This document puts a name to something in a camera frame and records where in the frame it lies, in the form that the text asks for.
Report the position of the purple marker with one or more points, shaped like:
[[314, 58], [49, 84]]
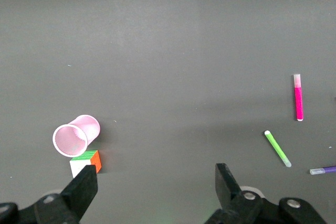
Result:
[[325, 169]]

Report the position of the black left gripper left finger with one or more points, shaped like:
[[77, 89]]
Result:
[[81, 190]]

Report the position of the pink mesh cup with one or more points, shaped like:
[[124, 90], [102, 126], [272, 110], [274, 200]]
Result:
[[89, 128]]

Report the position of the multicoloured puzzle cube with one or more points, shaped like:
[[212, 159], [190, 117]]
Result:
[[78, 166]]

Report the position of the pink marker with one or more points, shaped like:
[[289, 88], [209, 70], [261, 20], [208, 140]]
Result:
[[298, 103]]

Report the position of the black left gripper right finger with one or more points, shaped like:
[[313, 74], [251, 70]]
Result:
[[225, 190]]

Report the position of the green marker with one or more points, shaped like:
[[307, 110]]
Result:
[[277, 148]]

